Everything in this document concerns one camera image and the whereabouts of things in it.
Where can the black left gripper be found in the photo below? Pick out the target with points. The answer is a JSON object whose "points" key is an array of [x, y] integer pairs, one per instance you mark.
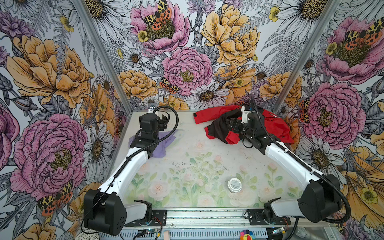
{"points": [[162, 123]]}

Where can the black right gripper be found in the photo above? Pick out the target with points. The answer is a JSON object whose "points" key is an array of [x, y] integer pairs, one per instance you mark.
{"points": [[238, 123]]}

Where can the purple cloth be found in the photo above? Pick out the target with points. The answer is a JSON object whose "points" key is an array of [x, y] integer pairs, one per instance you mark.
{"points": [[160, 150]]}

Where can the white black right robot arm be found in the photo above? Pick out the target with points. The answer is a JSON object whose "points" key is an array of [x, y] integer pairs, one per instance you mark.
{"points": [[321, 195]]}

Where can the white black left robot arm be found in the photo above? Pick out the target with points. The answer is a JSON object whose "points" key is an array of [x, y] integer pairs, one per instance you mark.
{"points": [[104, 208]]}

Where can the white round lid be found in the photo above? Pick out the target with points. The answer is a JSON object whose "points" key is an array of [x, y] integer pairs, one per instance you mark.
{"points": [[234, 185]]}

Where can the colourful round toy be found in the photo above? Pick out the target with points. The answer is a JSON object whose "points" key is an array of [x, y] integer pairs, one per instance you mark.
{"points": [[246, 235]]}

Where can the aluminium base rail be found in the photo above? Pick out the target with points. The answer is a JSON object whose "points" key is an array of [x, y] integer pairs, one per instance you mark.
{"points": [[212, 219]]}

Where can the aluminium corner post left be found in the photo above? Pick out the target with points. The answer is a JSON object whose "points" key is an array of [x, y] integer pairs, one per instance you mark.
{"points": [[92, 32]]}

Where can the aluminium corner post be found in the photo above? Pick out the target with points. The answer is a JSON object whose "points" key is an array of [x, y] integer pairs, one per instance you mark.
{"points": [[313, 38], [92, 32]]}

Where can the aluminium corner post right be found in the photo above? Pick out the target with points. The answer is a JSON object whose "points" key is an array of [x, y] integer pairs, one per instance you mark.
{"points": [[313, 38]]}

